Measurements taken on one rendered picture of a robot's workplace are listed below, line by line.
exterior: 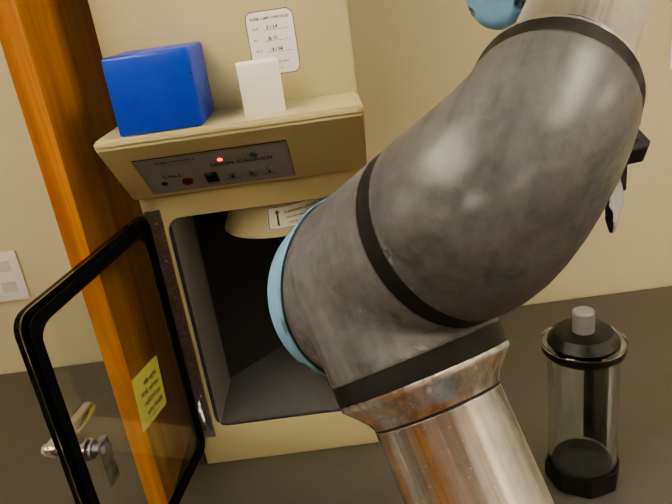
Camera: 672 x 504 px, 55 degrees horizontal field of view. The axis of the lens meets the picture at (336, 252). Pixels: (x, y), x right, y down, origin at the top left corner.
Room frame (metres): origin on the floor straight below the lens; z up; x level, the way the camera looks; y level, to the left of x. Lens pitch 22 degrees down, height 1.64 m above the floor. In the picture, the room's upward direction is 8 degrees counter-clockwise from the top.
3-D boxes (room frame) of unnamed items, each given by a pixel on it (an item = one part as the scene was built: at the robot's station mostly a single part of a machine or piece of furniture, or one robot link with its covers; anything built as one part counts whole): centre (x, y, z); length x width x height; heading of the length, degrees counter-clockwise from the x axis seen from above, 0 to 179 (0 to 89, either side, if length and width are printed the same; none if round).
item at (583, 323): (0.74, -0.31, 1.18); 0.09 x 0.09 x 0.07
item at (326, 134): (0.82, 0.10, 1.46); 0.32 x 0.12 x 0.10; 89
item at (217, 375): (1.00, 0.10, 1.19); 0.26 x 0.24 x 0.35; 89
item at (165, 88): (0.82, 0.18, 1.56); 0.10 x 0.10 x 0.09; 89
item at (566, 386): (0.74, -0.31, 1.06); 0.11 x 0.11 x 0.21
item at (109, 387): (0.71, 0.28, 1.19); 0.30 x 0.01 x 0.40; 169
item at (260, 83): (0.82, 0.06, 1.54); 0.05 x 0.05 x 0.06; 6
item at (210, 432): (0.87, 0.25, 1.19); 0.03 x 0.02 x 0.39; 89
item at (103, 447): (0.61, 0.29, 1.18); 0.02 x 0.02 x 0.06; 79
